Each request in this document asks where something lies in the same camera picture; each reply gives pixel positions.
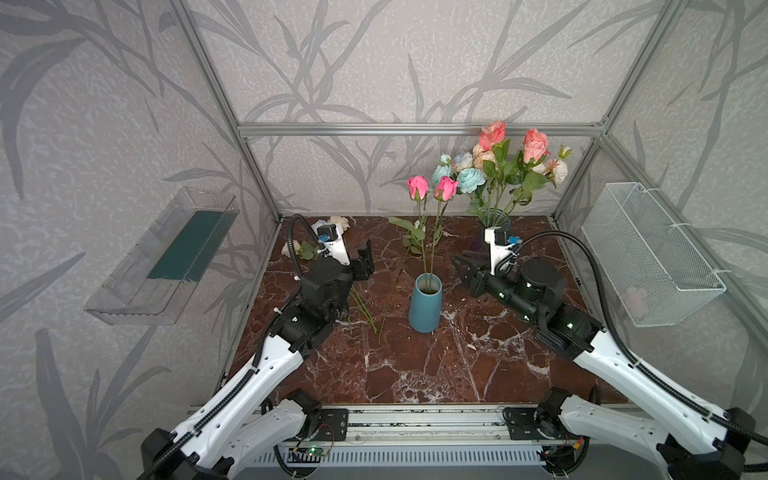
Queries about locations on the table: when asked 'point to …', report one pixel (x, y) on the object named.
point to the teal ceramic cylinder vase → (426, 303)
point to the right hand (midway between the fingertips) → (460, 246)
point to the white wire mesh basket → (656, 272)
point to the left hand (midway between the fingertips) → (362, 232)
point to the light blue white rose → (360, 301)
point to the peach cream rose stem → (338, 219)
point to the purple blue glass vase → (495, 217)
